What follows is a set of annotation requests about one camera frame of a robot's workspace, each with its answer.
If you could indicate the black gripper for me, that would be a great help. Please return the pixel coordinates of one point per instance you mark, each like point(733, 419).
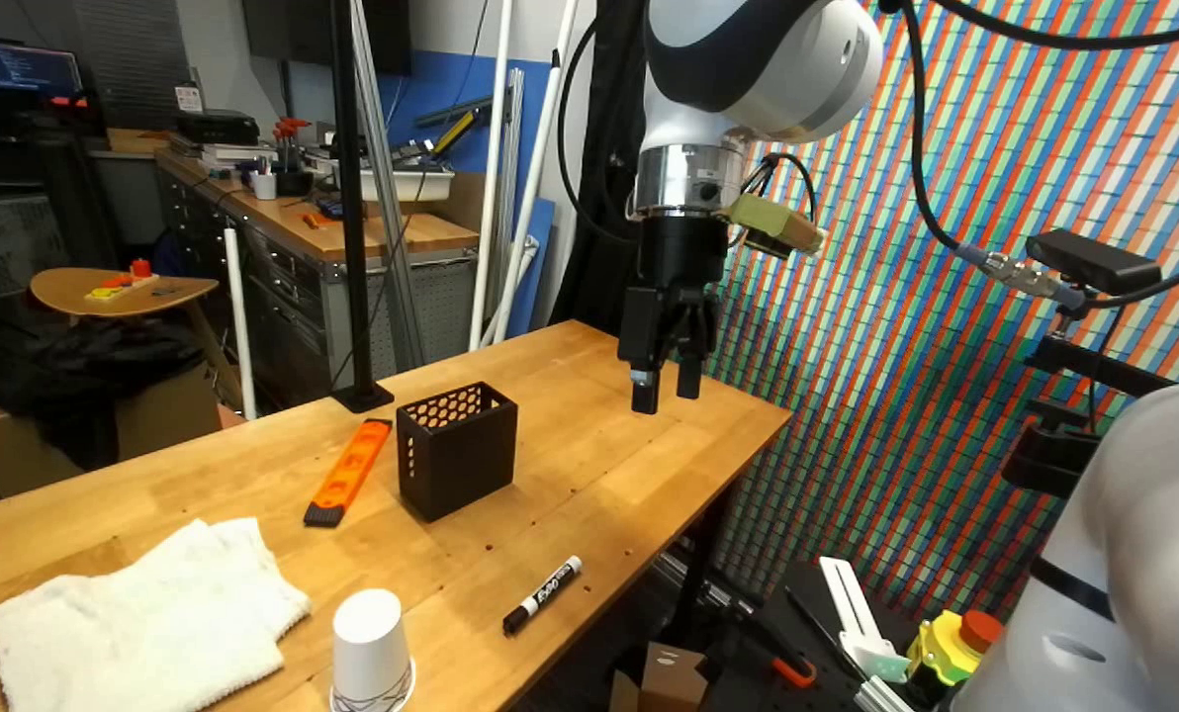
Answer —
point(669, 304)

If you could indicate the white terry cloth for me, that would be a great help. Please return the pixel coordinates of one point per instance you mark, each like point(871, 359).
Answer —
point(176, 631)

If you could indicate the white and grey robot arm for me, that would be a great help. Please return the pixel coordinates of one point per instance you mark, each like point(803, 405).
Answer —
point(1099, 623)

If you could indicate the black perforated box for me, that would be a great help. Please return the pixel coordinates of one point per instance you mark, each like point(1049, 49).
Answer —
point(458, 449)

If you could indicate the cardboard box on floor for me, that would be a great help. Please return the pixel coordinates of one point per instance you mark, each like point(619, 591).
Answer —
point(660, 677)

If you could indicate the black marker pen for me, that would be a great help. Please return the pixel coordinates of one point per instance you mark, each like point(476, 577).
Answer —
point(545, 595)

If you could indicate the black vertical stand pole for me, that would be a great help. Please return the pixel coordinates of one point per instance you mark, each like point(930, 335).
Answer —
point(360, 395)

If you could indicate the orange and black tool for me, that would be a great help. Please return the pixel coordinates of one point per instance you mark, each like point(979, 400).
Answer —
point(347, 478)

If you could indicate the wooden workbench with drawers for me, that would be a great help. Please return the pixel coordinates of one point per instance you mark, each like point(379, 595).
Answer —
point(297, 287)

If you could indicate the yellow green emergency stop button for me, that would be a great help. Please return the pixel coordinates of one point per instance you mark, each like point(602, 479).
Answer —
point(956, 643)

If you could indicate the white paper cup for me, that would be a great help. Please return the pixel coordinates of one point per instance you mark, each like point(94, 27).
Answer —
point(371, 655)

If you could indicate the round wooden stool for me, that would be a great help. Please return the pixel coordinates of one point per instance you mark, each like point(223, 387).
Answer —
point(115, 293)

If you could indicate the computer monitor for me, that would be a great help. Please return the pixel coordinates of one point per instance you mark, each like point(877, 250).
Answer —
point(38, 68)

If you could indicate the olive wrist camera box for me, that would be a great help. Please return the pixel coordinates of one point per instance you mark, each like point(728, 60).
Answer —
point(777, 229)

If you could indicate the black camera on mount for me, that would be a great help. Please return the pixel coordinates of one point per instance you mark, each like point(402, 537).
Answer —
point(1093, 263)

